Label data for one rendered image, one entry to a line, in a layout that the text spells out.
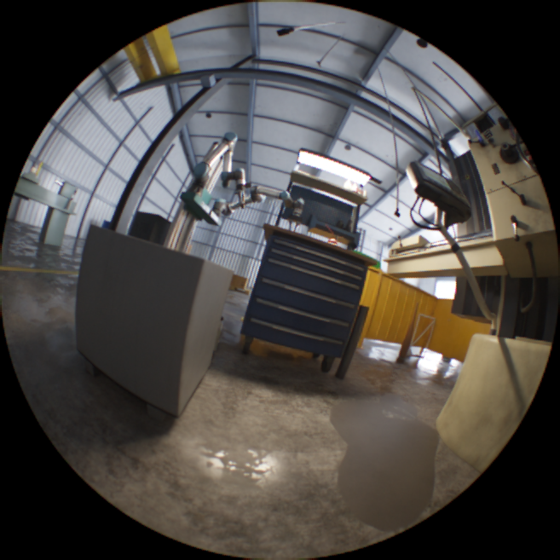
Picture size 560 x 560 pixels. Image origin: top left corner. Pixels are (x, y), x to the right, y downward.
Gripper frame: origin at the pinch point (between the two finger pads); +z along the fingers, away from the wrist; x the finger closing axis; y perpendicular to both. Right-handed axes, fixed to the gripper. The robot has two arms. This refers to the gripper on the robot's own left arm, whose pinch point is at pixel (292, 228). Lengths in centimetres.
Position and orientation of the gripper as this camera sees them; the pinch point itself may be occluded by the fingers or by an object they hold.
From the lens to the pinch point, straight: 161.8
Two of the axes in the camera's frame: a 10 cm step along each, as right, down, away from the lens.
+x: 9.6, 2.9, 0.3
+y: 0.4, -0.3, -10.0
